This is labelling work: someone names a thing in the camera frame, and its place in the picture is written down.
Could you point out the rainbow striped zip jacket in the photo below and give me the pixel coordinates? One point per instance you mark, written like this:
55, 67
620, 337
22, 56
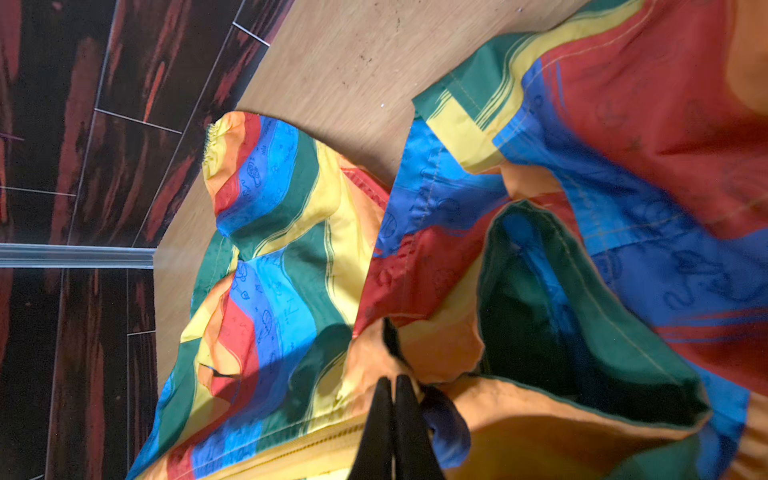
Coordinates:
571, 268

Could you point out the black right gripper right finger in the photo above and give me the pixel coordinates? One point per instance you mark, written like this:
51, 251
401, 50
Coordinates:
414, 457

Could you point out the aluminium frame post left corner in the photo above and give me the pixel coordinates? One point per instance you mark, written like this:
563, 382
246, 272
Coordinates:
41, 256

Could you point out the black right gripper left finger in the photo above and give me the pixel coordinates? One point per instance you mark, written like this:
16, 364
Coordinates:
375, 455

